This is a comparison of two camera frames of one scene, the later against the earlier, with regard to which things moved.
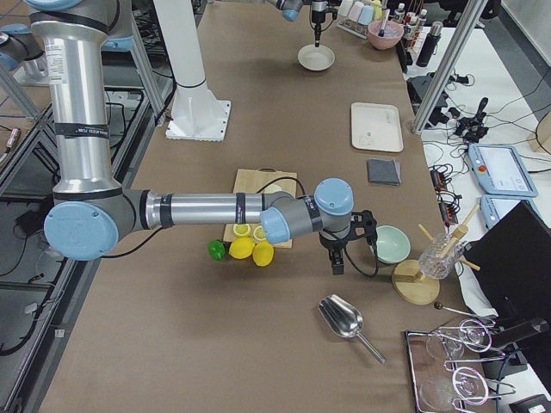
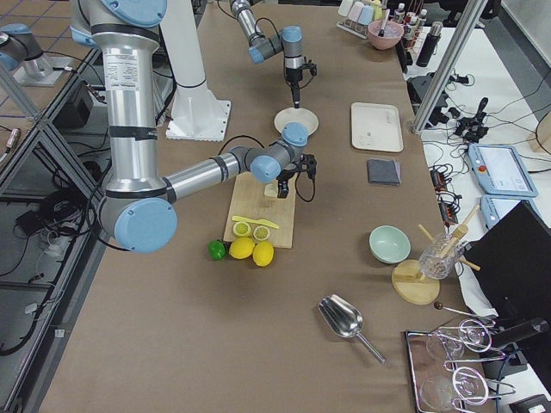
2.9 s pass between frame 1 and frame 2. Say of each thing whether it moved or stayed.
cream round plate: moved
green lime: stayed
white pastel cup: stayed
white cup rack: stayed
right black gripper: moved
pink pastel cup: stayed
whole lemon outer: stayed
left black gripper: moved
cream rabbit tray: stayed
